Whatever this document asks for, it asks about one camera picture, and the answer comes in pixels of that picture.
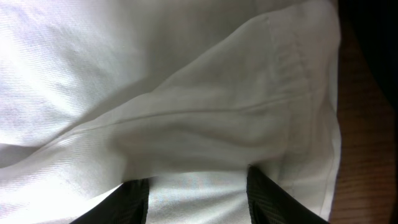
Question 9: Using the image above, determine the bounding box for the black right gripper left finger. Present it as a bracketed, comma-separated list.
[71, 179, 149, 224]

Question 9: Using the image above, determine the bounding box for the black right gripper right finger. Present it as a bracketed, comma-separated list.
[246, 166, 328, 224]

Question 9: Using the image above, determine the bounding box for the black garment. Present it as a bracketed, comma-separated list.
[338, 0, 397, 110]

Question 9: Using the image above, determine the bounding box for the white t-shirt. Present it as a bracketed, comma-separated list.
[1, 0, 341, 223]

